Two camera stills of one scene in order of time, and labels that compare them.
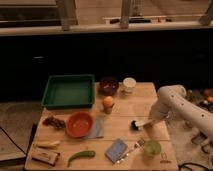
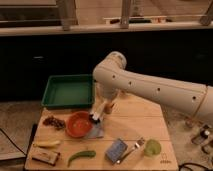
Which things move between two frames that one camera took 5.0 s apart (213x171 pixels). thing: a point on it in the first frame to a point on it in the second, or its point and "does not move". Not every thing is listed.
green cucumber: [89, 154] does not move
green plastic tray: [69, 91] does not move
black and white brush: [136, 125] to [94, 119]
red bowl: [79, 124] does not move
